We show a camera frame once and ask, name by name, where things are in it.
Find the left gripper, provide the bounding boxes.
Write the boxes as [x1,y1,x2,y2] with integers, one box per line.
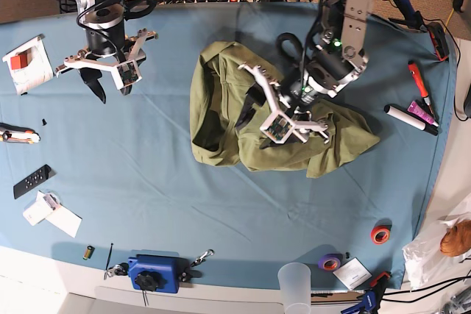
[235,63,330,144]

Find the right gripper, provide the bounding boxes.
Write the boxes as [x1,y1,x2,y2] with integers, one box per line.
[55,28,158,104]

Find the olive green t-shirt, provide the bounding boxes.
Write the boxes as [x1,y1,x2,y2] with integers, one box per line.
[190,41,380,178]

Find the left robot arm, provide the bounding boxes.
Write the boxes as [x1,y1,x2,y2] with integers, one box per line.
[235,0,372,146]

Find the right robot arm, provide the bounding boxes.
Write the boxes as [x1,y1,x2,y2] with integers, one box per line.
[55,0,158,103]

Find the small orange box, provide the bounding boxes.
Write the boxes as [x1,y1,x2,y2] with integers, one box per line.
[10,53,29,71]

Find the orange white utility knife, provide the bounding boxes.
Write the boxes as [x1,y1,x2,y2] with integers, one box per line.
[1,123,40,144]

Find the blue table cloth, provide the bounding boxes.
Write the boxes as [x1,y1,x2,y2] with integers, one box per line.
[1,3,456,290]

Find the black remote control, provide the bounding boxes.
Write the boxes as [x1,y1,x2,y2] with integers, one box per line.
[13,164,55,199]

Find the white lint roller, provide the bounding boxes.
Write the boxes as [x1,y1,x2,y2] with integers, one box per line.
[383,104,439,136]

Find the white card box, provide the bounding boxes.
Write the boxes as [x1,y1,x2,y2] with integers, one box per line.
[23,191,60,226]

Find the white paper card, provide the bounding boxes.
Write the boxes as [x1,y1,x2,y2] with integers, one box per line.
[46,206,82,238]

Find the pink tube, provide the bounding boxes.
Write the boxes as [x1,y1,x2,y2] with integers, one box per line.
[407,101,439,127]

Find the black zip tie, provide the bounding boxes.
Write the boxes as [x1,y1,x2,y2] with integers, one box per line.
[103,243,113,280]

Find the silver carabiner clip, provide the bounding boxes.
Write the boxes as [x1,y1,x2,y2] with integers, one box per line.
[190,249,214,267]

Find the blue black bar clamp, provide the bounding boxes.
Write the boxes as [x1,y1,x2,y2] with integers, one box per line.
[389,0,428,32]

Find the small green battery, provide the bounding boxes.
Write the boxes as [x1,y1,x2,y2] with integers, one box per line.
[82,246,95,260]

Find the purple tape roll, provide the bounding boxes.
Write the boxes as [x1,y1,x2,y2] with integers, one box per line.
[318,254,343,271]

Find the orange tape roll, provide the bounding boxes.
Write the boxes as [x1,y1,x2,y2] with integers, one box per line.
[370,225,391,245]

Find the translucent plastic cup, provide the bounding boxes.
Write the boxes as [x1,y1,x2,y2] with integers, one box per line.
[277,263,311,314]

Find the orange black clamp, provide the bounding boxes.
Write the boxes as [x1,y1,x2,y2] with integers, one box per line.
[427,21,450,62]

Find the white printed card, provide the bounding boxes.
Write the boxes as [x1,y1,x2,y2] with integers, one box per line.
[333,258,372,290]

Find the blue spring clamp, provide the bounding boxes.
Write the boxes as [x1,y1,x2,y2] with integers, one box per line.
[340,271,391,314]

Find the white plastic bag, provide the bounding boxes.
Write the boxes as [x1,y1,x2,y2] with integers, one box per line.
[403,196,470,290]

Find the brown bread roll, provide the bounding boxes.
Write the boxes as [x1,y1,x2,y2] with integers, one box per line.
[440,220,471,257]

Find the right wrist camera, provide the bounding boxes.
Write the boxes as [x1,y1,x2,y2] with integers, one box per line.
[111,60,142,90]

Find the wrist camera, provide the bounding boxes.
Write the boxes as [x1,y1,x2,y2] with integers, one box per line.
[260,111,295,144]
[111,60,142,90]

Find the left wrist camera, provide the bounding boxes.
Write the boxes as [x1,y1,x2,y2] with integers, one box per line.
[260,111,295,144]

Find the orange handled screwdriver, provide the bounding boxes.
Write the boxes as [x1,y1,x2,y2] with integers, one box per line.
[408,60,435,117]

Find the blue clamp mount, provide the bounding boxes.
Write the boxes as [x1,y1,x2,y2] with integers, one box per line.
[127,254,194,294]

